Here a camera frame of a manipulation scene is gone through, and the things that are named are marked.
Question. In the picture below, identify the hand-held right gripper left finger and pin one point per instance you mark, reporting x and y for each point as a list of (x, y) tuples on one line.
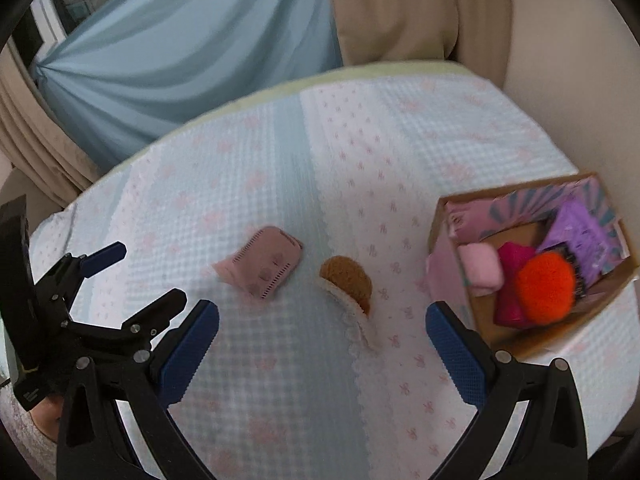
[(192, 355)]

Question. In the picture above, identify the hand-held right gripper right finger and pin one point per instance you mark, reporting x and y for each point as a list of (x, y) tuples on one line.
[(456, 355)]

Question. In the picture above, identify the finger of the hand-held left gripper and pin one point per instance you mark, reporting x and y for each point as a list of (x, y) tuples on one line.
[(155, 317), (102, 255)]

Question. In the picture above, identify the magenta pouch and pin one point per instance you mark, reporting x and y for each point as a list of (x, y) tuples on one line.
[(510, 285)]

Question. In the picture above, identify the light pink cloth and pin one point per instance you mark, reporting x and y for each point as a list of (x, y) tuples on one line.
[(481, 267)]

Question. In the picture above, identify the printed cardboard box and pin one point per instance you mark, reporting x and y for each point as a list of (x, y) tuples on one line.
[(545, 330)]

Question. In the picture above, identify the orange pom-pom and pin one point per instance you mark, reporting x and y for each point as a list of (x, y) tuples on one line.
[(546, 285)]

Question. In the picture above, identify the pink patterned cloth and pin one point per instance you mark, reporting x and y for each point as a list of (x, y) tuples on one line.
[(262, 262)]

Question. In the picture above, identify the purple printed packet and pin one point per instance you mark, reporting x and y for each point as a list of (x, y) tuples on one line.
[(582, 237)]

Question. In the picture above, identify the person's left hand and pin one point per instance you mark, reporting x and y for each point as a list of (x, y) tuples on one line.
[(45, 420)]

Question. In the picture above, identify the checked pastel bed blanket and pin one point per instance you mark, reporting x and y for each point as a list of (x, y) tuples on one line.
[(310, 175)]

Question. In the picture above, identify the light blue hanging cloth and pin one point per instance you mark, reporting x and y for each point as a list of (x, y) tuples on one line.
[(175, 50)]

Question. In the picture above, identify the pale green bed sheet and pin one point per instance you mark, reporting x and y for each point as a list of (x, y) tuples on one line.
[(260, 92)]

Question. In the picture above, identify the white framed window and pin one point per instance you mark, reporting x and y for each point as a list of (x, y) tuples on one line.
[(55, 15)]

